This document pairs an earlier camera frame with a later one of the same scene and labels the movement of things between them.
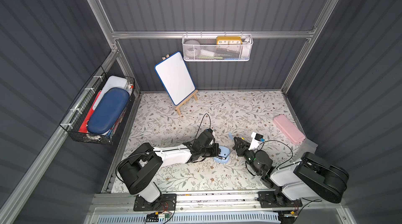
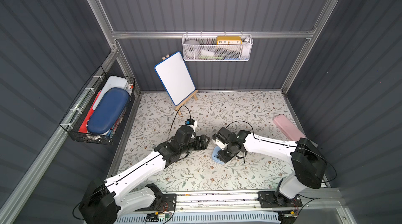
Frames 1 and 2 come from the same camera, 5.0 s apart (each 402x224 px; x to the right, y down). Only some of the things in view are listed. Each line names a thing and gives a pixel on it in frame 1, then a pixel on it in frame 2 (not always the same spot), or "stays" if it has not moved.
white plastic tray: x=111 y=82 stays
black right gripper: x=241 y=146 → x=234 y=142
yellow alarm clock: x=229 y=40 stays
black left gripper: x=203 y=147 → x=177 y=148
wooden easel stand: x=177 y=108 stays
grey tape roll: x=192 y=48 stays
